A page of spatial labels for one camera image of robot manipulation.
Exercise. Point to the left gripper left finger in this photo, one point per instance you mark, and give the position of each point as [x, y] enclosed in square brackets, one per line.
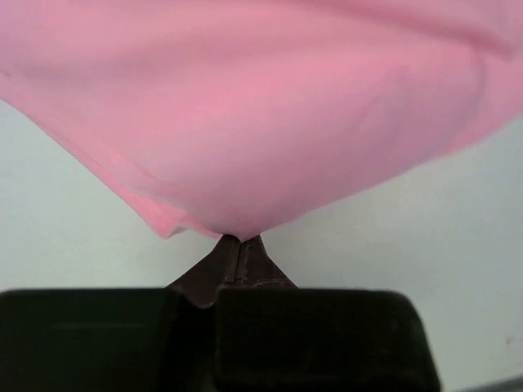
[109, 339]

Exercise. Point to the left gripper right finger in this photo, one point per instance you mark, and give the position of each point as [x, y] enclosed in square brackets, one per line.
[271, 336]

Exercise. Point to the pink t shirt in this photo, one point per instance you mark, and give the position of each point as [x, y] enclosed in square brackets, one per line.
[234, 117]

